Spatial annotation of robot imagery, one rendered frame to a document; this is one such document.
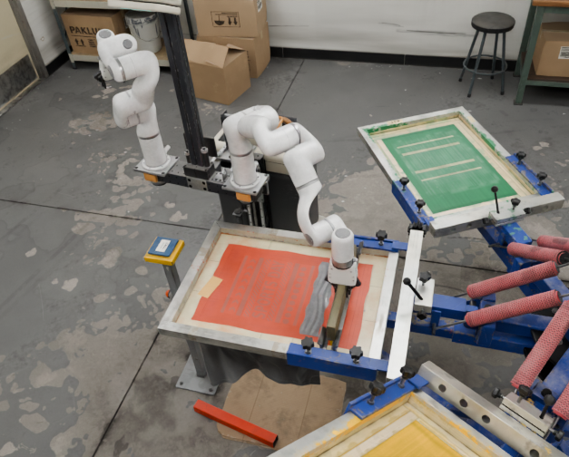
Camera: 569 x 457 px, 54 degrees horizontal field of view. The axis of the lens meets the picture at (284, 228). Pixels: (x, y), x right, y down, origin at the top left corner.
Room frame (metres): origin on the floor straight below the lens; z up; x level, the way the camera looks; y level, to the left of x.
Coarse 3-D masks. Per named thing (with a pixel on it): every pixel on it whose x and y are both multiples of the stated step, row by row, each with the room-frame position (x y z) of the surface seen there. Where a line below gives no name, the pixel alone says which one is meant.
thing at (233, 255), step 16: (224, 256) 1.61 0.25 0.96; (240, 256) 1.60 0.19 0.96; (256, 256) 1.59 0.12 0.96; (272, 256) 1.58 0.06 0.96; (288, 256) 1.57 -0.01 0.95; (304, 256) 1.56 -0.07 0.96; (224, 272) 1.51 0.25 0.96; (368, 272) 1.44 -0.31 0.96; (352, 288) 1.37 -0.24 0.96; (368, 288) 1.36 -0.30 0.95
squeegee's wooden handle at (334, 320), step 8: (344, 288) 1.28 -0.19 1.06; (336, 296) 1.25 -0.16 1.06; (344, 296) 1.26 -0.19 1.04; (336, 304) 1.22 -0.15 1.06; (344, 304) 1.26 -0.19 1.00; (336, 312) 1.18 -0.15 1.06; (336, 320) 1.15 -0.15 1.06; (328, 328) 1.12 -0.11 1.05; (336, 328) 1.13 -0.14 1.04; (328, 336) 1.12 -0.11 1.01
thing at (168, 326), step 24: (216, 240) 1.69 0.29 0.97; (288, 240) 1.65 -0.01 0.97; (192, 264) 1.54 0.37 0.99; (192, 288) 1.44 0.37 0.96; (384, 288) 1.32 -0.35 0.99; (168, 312) 1.31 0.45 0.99; (384, 312) 1.22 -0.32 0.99; (192, 336) 1.20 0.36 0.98; (216, 336) 1.18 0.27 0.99; (240, 336) 1.17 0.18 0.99; (384, 336) 1.12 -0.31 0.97
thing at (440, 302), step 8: (440, 296) 1.22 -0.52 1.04; (432, 304) 1.19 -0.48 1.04; (440, 304) 1.19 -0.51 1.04; (448, 304) 1.18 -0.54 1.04; (456, 304) 1.18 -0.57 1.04; (464, 304) 1.18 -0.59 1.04; (416, 312) 1.20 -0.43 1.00; (448, 312) 1.16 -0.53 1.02; (456, 312) 1.15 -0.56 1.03; (464, 312) 1.15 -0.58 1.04
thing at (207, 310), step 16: (224, 288) 1.43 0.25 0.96; (208, 304) 1.36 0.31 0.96; (304, 304) 1.32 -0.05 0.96; (352, 304) 1.29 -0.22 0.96; (208, 320) 1.28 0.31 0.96; (224, 320) 1.27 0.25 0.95; (240, 320) 1.27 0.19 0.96; (256, 320) 1.26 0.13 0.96; (352, 320) 1.22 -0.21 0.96; (288, 336) 1.18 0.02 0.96; (304, 336) 1.17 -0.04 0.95; (352, 336) 1.15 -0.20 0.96
